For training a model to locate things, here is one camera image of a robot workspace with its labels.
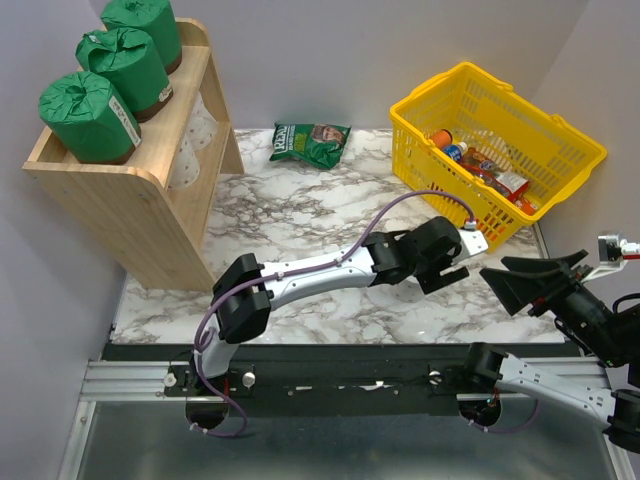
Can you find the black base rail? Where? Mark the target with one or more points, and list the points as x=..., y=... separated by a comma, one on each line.
x=342, y=380

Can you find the green chips bag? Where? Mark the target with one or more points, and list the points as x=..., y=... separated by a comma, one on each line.
x=319, y=145

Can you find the green roll with picture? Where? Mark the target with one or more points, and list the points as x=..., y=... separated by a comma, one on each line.
x=90, y=118

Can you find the red white box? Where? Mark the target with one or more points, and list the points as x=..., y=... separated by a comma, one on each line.
x=511, y=185

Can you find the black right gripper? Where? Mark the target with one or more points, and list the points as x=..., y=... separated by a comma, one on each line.
x=516, y=287

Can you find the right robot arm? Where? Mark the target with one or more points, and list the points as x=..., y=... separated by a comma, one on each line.
x=602, y=386

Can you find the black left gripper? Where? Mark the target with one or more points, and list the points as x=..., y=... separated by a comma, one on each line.
x=432, y=281

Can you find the blue label bottle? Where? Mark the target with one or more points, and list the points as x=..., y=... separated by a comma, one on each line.
x=456, y=151

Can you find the yellow plastic basket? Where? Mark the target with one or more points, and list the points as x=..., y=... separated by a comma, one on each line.
x=488, y=115

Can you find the wooden shelf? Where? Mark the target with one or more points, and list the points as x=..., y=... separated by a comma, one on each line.
x=154, y=232

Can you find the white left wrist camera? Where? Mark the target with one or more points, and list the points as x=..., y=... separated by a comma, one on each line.
x=472, y=243

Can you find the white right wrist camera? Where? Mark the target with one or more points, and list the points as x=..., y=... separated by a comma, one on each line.
x=614, y=252

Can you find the white dotted roll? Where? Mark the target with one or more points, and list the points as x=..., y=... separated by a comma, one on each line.
x=410, y=291
x=186, y=167
x=202, y=126

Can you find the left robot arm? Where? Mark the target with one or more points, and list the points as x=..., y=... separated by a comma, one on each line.
x=249, y=291

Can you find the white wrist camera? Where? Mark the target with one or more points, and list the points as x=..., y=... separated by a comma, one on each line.
x=614, y=252
x=472, y=243

